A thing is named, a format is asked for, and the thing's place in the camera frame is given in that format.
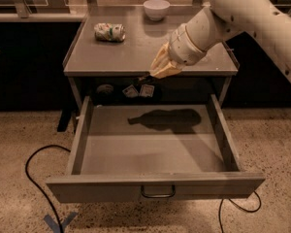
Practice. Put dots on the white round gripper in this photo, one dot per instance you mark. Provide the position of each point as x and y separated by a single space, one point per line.
183 48

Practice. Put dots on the black rxbar chocolate bar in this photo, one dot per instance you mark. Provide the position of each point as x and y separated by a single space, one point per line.
146 78

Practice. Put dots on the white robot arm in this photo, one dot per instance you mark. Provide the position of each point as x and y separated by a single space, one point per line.
220 21

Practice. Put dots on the grey open top drawer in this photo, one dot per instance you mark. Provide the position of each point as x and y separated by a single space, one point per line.
117 149

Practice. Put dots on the white paper tag right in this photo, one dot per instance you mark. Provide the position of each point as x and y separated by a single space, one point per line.
146 90

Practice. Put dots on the white paper tag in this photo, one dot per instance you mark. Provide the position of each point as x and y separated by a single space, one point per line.
146 90
130 92

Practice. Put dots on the white paper tag left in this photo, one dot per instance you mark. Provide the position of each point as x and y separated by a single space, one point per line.
130 92

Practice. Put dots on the grey cabinet table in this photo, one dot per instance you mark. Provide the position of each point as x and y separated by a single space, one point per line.
90 63

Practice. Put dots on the white ceramic bowl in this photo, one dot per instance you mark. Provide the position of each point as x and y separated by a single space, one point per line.
156 9

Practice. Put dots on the crushed green white can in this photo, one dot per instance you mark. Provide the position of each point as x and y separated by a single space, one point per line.
109 32

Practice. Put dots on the dark counter cabinet right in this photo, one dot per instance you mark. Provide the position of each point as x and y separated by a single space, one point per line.
258 83

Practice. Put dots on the dark counter cabinet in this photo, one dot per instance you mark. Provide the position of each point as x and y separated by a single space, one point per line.
258 83
31 65

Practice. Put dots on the dark counter cabinet left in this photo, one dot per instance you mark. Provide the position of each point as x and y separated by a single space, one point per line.
31 65

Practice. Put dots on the metal drawer handle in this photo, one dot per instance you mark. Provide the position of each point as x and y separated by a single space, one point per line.
158 192

